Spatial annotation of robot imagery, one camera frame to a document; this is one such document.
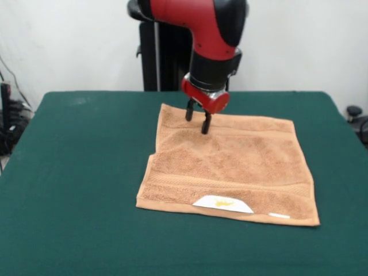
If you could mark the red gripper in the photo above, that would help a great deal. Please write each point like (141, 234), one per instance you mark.
(214, 102)

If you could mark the tan terry towel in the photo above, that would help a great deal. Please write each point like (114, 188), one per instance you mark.
(230, 161)

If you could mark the dark green table cloth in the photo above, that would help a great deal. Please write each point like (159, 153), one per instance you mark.
(86, 201)

